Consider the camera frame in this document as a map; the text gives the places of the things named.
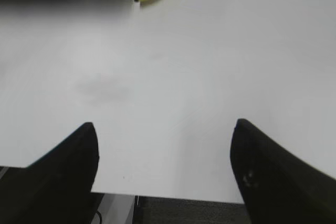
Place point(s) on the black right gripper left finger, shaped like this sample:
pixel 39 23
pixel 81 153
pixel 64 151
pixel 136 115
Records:
pixel 56 188

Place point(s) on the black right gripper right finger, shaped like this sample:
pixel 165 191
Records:
pixel 276 186

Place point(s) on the grey table frame leg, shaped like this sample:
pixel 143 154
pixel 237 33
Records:
pixel 117 209

